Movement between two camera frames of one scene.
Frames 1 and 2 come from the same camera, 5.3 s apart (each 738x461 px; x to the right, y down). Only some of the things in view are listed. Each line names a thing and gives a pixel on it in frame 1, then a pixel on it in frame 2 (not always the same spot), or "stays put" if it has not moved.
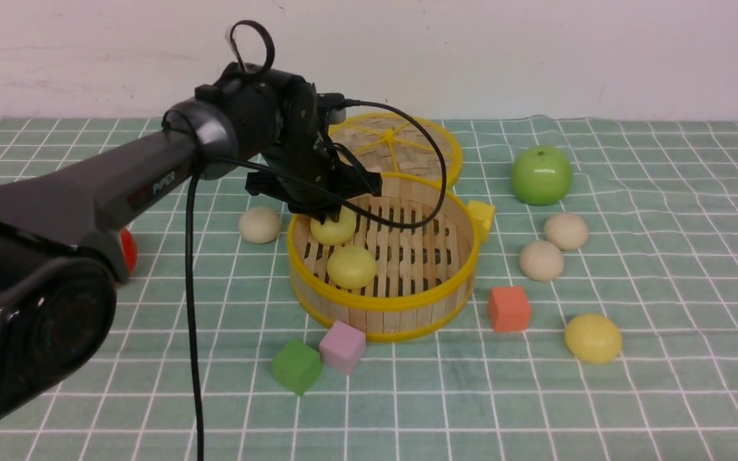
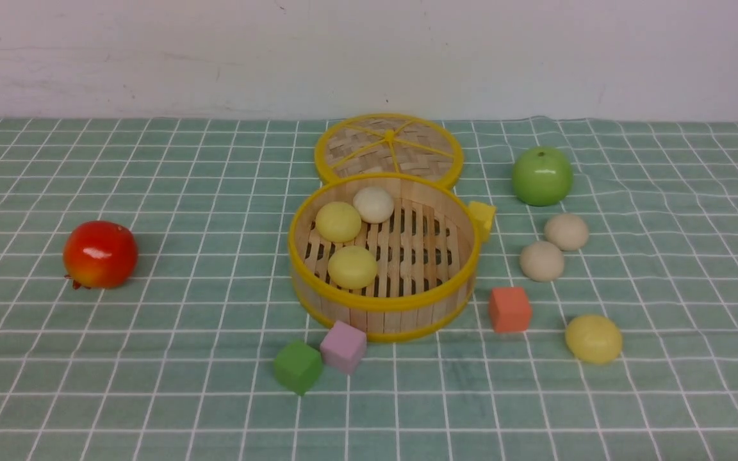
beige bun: x=541 y=260 stays put
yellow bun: x=351 y=267 stays put
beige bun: x=259 y=225 → x=375 y=205
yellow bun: x=593 y=339 stays put
